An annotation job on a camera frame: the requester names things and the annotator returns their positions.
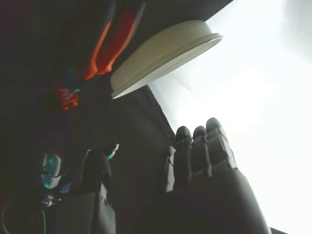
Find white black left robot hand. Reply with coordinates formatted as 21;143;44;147
72;117;272;234

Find orange black pliers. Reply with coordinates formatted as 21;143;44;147
81;0;147;81

